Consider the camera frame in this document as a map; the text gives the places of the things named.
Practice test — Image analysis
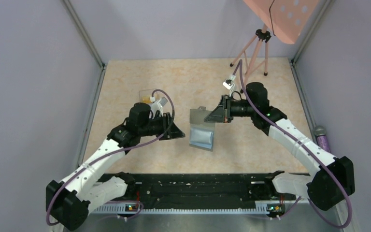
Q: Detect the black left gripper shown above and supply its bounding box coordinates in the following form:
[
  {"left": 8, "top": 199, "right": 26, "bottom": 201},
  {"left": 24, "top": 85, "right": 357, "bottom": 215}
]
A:
[{"left": 139, "top": 112, "right": 185, "bottom": 140}]

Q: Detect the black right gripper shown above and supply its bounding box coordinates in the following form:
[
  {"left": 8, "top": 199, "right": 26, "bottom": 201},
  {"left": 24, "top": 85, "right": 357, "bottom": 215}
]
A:
[{"left": 205, "top": 95, "right": 256, "bottom": 123}]

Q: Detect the grey card holder wallet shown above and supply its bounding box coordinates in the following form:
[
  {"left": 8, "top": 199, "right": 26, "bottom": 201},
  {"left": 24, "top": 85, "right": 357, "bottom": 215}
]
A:
[{"left": 189, "top": 106, "right": 215, "bottom": 152}]

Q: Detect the clear plastic card box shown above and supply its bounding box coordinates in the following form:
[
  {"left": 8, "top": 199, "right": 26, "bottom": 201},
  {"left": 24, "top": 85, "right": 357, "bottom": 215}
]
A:
[{"left": 139, "top": 88, "right": 159, "bottom": 104}]

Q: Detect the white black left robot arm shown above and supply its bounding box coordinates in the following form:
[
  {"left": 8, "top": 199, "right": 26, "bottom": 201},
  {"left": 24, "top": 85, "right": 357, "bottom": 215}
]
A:
[{"left": 45, "top": 102, "right": 185, "bottom": 232}]

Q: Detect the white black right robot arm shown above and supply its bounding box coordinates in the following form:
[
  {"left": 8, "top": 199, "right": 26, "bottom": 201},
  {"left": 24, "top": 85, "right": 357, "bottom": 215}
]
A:
[{"left": 204, "top": 82, "right": 355, "bottom": 211}]

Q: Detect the pink tripod stand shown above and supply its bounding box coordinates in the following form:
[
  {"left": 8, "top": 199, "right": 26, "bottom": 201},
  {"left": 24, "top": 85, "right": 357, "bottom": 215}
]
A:
[{"left": 229, "top": 24, "right": 271, "bottom": 82}]

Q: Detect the purple glitter bottle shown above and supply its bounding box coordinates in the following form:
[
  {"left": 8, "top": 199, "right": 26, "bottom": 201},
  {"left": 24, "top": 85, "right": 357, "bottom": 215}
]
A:
[{"left": 314, "top": 126, "right": 330, "bottom": 152}]

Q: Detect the pink perforated panel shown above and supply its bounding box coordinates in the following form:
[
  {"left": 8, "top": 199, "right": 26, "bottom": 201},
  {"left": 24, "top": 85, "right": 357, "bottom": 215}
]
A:
[{"left": 244, "top": 0, "right": 318, "bottom": 44}]

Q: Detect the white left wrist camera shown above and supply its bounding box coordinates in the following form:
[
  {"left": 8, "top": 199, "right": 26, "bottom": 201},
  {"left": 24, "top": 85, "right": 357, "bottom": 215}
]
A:
[{"left": 150, "top": 96, "right": 168, "bottom": 116}]

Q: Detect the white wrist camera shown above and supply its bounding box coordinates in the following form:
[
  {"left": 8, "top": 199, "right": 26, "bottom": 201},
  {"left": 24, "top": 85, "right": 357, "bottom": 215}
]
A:
[
  {"left": 222, "top": 75, "right": 236, "bottom": 92},
  {"left": 150, "top": 96, "right": 168, "bottom": 116}
]

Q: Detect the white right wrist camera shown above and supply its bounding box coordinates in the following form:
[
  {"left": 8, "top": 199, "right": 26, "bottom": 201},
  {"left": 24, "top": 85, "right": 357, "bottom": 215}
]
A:
[{"left": 222, "top": 75, "right": 236, "bottom": 92}]

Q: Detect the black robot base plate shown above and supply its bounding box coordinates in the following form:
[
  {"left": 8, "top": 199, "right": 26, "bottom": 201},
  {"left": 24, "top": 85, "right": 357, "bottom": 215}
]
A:
[{"left": 115, "top": 174, "right": 296, "bottom": 211}]

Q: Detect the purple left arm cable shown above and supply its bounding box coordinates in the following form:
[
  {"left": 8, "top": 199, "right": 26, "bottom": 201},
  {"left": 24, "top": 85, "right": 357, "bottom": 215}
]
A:
[{"left": 46, "top": 89, "right": 174, "bottom": 226}]

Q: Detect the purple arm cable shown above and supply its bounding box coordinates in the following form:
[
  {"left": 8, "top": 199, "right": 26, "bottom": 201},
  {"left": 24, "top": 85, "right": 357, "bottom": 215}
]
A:
[
  {"left": 46, "top": 89, "right": 174, "bottom": 226},
  {"left": 232, "top": 59, "right": 353, "bottom": 229}
]

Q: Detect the aluminium frame rail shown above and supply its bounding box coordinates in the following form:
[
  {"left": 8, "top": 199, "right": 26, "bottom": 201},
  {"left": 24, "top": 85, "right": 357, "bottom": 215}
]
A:
[{"left": 57, "top": 181, "right": 349, "bottom": 215}]

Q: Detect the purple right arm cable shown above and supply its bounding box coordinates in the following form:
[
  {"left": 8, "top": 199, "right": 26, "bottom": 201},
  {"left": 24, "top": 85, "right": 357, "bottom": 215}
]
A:
[{"left": 232, "top": 59, "right": 353, "bottom": 229}]

